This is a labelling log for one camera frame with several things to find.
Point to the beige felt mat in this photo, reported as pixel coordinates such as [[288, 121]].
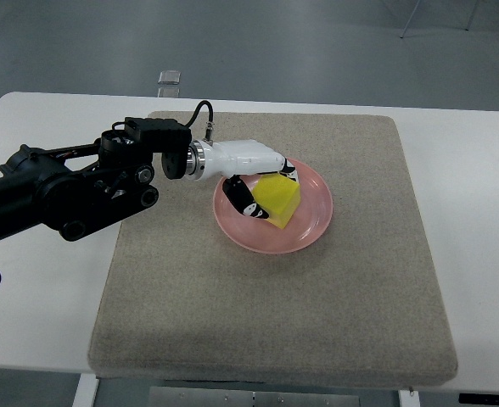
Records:
[[359, 307]]

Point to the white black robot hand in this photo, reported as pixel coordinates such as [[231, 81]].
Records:
[[233, 160]]

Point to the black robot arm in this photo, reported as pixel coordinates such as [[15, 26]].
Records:
[[83, 189]]

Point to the metal chair legs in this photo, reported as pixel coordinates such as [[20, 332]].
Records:
[[456, 16]]

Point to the yellow foam block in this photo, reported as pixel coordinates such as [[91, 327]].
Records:
[[279, 196]]

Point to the white table leg left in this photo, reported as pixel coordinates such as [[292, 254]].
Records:
[[86, 391]]

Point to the clear floor socket cover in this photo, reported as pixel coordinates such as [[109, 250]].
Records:
[[168, 84]]

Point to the pink plate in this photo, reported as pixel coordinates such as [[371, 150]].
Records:
[[307, 224]]

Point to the white table leg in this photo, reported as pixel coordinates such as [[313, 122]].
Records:
[[86, 391], [409, 398]]

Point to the white table leg right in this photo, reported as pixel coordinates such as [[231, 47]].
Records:
[[409, 398]]

